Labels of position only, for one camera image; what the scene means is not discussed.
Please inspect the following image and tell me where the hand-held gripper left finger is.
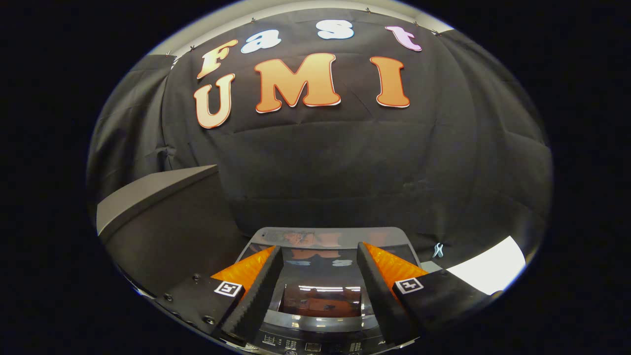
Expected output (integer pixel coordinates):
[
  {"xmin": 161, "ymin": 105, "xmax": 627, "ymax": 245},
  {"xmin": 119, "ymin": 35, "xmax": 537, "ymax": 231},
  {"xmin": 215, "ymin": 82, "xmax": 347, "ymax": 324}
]
[{"xmin": 155, "ymin": 246, "xmax": 285, "ymax": 347}]

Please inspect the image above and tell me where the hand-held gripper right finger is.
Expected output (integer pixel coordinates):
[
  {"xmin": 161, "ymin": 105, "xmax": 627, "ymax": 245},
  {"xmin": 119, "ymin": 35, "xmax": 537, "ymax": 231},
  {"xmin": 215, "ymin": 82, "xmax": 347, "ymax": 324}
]
[{"xmin": 356, "ymin": 242, "xmax": 501, "ymax": 347}]

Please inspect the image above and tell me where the grey washing machine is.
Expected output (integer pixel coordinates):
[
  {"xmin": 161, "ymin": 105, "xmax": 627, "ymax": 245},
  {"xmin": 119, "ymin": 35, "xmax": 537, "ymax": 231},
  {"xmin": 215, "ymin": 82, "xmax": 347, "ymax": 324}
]
[{"xmin": 236, "ymin": 226, "xmax": 424, "ymax": 355}]

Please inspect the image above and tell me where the grey box stand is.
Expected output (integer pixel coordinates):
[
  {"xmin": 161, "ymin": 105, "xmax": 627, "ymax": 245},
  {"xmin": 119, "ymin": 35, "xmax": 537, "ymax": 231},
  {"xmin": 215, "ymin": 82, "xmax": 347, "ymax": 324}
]
[{"xmin": 96, "ymin": 165, "xmax": 250, "ymax": 297}]

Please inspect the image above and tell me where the white table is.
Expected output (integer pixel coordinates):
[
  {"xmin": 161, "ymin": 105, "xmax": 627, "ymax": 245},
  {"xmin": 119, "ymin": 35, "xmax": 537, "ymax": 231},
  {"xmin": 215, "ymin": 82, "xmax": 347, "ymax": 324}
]
[{"xmin": 445, "ymin": 235, "xmax": 527, "ymax": 296}]

